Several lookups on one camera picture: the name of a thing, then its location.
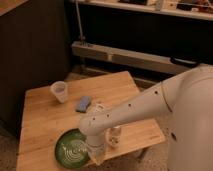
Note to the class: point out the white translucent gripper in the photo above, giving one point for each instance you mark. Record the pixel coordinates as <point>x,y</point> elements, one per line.
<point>97,153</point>

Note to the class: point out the green ceramic bowl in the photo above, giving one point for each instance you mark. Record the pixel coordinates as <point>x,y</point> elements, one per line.
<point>70,150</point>

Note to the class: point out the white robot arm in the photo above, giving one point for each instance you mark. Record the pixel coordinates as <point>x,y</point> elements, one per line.
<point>187,98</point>

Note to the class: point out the blue sponge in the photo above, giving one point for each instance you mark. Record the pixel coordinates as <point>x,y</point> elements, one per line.
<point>83,104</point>

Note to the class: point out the clear plastic cup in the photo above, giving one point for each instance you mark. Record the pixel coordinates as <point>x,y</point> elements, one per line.
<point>60,90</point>

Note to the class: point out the vertical metal pole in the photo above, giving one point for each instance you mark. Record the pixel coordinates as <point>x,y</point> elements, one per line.
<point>82,38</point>

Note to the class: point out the metal rail beam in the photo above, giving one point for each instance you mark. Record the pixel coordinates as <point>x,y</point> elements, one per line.
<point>126,57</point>

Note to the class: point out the white wall shelf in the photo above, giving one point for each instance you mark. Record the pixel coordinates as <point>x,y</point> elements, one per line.
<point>148,9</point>

